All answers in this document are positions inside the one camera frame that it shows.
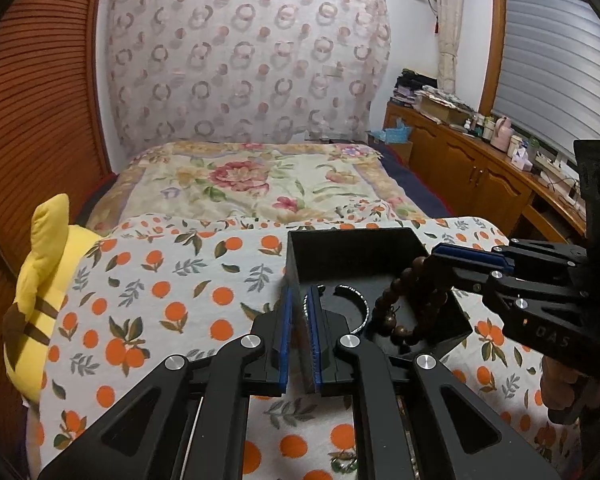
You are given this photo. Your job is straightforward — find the brown wooden bead bracelet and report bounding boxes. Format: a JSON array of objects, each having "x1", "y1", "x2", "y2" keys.
[{"x1": 371, "y1": 256, "x2": 449, "y2": 347}]

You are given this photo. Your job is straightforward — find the black open jewelry box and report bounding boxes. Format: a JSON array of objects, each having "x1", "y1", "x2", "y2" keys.
[{"x1": 286, "y1": 228, "x2": 471, "y2": 358}]

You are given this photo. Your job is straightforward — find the person's hand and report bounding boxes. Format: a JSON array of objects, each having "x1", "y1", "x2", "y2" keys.
[{"x1": 541, "y1": 356, "x2": 591, "y2": 425}]

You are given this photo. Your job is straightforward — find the wooden sideboard cabinet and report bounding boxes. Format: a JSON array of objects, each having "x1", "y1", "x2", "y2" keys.
[{"x1": 384, "y1": 102, "x2": 586, "y2": 245}]

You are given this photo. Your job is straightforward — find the white power strip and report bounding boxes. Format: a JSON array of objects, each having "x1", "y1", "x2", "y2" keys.
[{"x1": 534, "y1": 154, "x2": 582, "y2": 206}]

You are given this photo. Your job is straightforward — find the pink bottle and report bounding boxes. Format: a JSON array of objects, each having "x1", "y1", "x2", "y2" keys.
[{"x1": 491, "y1": 116, "x2": 514, "y2": 153}]

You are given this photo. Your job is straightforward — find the orange print bed sheet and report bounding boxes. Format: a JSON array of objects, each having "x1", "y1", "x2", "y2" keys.
[{"x1": 30, "y1": 214, "x2": 582, "y2": 479}]

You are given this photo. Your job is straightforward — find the blue tissue box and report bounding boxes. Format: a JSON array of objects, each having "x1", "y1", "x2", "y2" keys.
[{"x1": 379, "y1": 118, "x2": 412, "y2": 144}]

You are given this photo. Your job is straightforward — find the grey window blind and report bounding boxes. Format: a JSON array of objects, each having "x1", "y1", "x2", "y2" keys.
[{"x1": 492, "y1": 0, "x2": 600, "y2": 156}]

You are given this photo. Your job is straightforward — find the yellow plush toy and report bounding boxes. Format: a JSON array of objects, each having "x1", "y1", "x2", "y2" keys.
[{"x1": 3, "y1": 194, "x2": 99, "y2": 404}]

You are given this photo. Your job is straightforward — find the floral quilt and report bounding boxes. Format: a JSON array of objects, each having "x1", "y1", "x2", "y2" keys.
[{"x1": 86, "y1": 141, "x2": 427, "y2": 234}]

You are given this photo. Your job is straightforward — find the beige side curtain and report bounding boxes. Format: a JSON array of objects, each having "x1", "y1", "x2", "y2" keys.
[{"x1": 437, "y1": 0, "x2": 464, "y2": 94}]

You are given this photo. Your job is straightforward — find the circle pattern lace curtain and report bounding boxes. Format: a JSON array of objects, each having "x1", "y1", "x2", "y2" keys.
[{"x1": 106, "y1": 0, "x2": 391, "y2": 157}]

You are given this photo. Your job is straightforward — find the wooden louvered wardrobe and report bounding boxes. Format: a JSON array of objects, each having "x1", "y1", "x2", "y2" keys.
[{"x1": 0, "y1": 0, "x2": 111, "y2": 460}]

